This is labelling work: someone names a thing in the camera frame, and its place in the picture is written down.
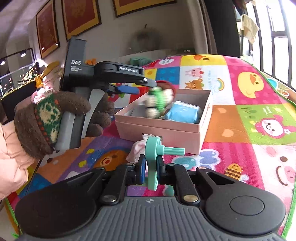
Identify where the left hand brown glove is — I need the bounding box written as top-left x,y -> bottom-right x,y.
13,90 -> 115,160

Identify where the hanging beige cloth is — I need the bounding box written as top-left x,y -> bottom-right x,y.
239,14 -> 259,44

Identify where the grey neck pillow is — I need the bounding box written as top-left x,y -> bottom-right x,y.
129,28 -> 162,53

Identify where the pink jacket forearm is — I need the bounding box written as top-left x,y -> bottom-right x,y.
0,121 -> 37,200

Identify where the glass display case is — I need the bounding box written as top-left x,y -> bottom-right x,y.
1,48 -> 40,99

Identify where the black cable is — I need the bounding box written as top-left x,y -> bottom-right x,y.
24,159 -> 43,197

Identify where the yellow plush toys row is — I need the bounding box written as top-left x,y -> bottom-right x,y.
85,58 -> 97,65

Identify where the blue tissue pack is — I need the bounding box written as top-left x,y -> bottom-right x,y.
164,100 -> 203,124

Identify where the colourful cartoon play mat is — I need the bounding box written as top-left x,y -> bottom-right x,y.
4,54 -> 295,240

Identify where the pink cardboard box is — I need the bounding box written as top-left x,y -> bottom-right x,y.
115,89 -> 213,155

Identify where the teal folded cloth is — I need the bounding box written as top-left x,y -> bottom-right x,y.
129,57 -> 152,67

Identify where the teal plastic spool toy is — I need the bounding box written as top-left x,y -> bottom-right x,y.
144,137 -> 185,191

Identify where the red framed picture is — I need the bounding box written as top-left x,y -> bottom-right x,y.
36,0 -> 60,59
112,0 -> 177,18
61,0 -> 102,41

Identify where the crochet doll green sweater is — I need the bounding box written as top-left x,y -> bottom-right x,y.
144,80 -> 176,118

